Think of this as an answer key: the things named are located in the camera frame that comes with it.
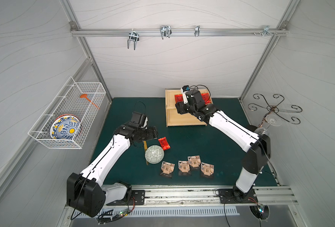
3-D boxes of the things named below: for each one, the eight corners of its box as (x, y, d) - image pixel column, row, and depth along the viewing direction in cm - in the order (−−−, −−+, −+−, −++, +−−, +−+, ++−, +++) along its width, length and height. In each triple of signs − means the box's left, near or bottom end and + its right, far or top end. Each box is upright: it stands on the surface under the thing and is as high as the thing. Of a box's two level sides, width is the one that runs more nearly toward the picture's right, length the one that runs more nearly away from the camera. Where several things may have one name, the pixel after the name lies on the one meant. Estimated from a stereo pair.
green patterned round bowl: (144, 164, 86) (143, 161, 83) (146, 147, 93) (145, 144, 90) (164, 164, 86) (163, 161, 83) (164, 147, 93) (164, 144, 90)
